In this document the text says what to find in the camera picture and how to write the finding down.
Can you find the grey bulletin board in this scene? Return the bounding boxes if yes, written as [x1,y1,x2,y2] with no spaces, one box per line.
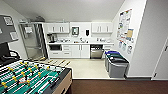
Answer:
[0,14,20,45]

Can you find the stainless steel dishwasher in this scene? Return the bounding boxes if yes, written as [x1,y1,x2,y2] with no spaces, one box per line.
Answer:
[90,44,104,60]

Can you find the dark trash bin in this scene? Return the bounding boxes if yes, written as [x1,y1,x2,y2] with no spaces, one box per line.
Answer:
[108,57,130,79]

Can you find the black built-in microwave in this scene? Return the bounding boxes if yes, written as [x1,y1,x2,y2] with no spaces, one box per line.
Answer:
[49,43,63,52]

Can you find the large wall poster board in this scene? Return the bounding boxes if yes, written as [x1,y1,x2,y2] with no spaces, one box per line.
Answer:
[116,8,135,44]

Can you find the white fridge notice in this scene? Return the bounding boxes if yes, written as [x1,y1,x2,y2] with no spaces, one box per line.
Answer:
[24,26,34,35]

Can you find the white paper sheet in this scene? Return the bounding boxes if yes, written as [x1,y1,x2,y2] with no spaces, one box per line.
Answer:
[9,31,19,41]
[3,16,15,27]

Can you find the tan wall notice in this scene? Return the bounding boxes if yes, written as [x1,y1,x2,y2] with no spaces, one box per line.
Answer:
[125,28,135,40]

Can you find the stainless steel refrigerator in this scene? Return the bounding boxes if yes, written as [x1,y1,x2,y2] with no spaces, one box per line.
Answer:
[19,22,50,62]

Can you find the green foosball table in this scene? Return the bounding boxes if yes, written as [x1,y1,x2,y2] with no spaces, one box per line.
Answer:
[0,59,73,94]

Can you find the wide white drawer unit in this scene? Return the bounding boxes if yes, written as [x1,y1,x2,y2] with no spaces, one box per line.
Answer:
[48,43,72,60]

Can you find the white wall cabinet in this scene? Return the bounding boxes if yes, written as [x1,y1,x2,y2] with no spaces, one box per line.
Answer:
[91,22,114,35]
[46,22,71,35]

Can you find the white two-door base cabinet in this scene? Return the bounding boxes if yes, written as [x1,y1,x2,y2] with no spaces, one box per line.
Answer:
[70,43,91,60]

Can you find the narrow white drawer unit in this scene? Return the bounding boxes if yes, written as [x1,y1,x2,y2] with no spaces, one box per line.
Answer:
[102,43,115,52]

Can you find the white door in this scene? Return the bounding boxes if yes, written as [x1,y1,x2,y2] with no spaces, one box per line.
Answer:
[151,31,168,81]

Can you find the black chair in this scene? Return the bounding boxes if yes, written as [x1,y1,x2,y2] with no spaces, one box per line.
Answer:
[0,42,22,67]

